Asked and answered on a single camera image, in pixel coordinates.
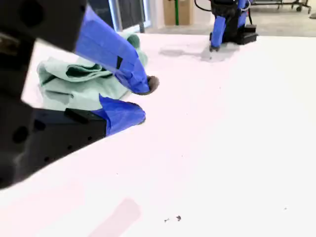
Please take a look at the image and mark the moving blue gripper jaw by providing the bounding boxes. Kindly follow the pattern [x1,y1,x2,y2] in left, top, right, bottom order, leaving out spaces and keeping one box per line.
[14,0,160,95]
[209,14,227,52]

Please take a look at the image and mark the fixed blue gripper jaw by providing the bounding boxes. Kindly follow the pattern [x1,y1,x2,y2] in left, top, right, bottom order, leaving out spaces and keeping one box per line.
[34,93,147,169]

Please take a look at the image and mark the pale green T-shirt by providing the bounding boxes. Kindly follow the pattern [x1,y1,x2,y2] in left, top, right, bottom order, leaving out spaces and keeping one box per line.
[37,33,149,112]

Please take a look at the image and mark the dark window panel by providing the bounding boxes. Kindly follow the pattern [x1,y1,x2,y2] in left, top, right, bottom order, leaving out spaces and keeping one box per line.
[87,0,147,31]

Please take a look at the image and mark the brown cardboard box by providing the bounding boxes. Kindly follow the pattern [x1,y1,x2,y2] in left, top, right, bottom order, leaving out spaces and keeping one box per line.
[162,0,195,26]

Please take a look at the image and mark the green pole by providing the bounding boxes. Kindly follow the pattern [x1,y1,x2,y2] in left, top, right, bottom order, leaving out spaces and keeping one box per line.
[173,0,180,26]

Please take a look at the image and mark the black camera cable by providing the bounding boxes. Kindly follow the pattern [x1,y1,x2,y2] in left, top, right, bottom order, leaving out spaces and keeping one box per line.
[194,0,213,12]

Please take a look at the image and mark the metal trolley frame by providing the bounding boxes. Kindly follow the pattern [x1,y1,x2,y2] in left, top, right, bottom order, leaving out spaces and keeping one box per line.
[249,0,312,13]

